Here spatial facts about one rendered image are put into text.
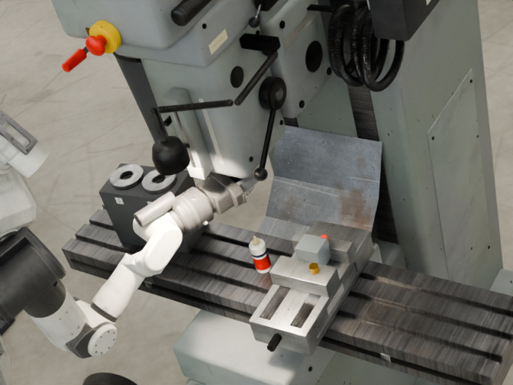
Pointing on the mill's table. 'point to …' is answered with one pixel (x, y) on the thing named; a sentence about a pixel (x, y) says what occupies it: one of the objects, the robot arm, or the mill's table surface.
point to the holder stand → (142, 199)
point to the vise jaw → (304, 276)
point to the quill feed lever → (274, 85)
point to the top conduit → (187, 11)
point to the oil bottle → (259, 255)
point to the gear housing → (201, 36)
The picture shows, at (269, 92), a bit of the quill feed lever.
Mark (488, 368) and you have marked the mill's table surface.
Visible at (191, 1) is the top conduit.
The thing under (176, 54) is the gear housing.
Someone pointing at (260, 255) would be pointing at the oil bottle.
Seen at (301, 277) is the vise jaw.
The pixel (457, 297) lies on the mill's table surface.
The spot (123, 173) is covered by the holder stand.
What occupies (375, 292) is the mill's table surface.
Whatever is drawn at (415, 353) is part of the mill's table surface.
